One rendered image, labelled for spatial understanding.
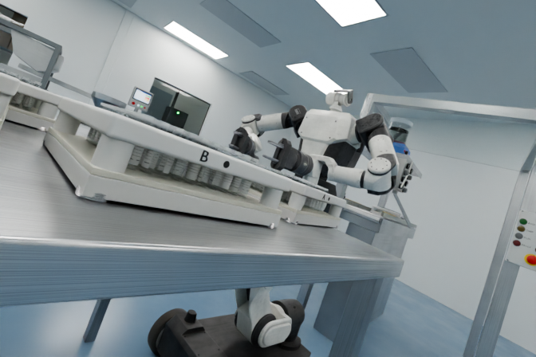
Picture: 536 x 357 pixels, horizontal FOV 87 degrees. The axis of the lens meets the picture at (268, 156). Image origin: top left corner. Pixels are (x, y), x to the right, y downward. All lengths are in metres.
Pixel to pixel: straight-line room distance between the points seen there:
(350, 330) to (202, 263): 0.45
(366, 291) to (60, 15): 6.13
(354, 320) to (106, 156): 0.52
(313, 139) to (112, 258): 1.19
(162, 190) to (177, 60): 6.28
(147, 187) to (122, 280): 0.10
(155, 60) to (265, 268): 6.20
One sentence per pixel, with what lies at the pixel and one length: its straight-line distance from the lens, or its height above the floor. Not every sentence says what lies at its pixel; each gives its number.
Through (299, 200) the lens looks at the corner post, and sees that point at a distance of 0.51.
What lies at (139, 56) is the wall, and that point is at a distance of 6.34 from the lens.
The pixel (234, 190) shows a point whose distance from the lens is 0.38.
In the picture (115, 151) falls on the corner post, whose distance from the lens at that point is 0.26.
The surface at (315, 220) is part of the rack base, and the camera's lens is 0.59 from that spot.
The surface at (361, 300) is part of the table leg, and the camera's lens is 0.62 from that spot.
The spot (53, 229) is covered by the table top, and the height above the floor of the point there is 0.87.
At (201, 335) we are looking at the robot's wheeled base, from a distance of 1.45.
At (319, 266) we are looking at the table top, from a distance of 0.36.
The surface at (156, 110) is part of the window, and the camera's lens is 6.45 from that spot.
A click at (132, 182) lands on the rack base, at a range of 0.27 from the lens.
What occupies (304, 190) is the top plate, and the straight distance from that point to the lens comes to 0.51.
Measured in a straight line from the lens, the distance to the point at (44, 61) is 4.24.
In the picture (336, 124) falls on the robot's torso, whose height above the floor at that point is 1.24.
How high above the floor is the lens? 0.94
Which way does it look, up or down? 3 degrees up
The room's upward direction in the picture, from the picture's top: 20 degrees clockwise
